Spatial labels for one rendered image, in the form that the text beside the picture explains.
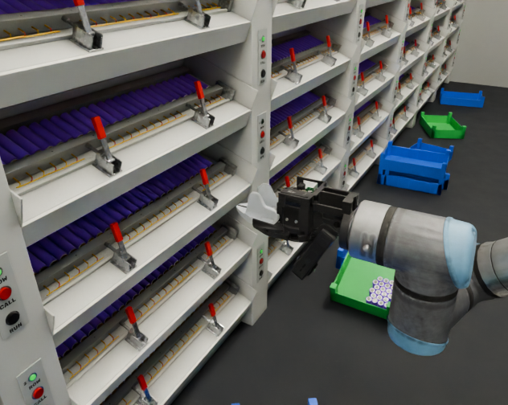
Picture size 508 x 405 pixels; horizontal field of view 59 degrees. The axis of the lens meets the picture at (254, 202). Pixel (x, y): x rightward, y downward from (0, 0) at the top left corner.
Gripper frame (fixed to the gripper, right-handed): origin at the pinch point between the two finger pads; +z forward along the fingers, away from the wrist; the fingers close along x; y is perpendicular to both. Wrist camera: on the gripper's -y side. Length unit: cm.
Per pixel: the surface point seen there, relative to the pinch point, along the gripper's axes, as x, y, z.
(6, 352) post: 37.1, -8.0, 16.2
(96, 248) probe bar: 14.4, -6.1, 22.6
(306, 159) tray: -82, -25, 24
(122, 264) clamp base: 13.3, -8.9, 18.0
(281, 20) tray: -46, 26, 16
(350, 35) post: -100, 16, 17
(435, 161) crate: -168, -52, -9
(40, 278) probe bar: 25.7, -5.4, 23.0
